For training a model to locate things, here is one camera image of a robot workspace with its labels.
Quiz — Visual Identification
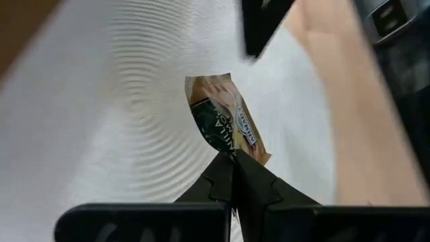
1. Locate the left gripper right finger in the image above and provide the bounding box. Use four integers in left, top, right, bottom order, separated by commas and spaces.
234, 149, 430, 242

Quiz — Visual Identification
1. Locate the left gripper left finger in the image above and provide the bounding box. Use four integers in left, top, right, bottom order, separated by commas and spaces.
55, 153, 235, 242

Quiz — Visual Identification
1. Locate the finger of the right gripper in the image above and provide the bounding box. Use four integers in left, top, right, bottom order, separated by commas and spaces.
241, 0, 296, 60

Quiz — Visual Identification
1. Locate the white round woven placemat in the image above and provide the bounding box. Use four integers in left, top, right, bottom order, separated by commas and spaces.
0, 0, 337, 242

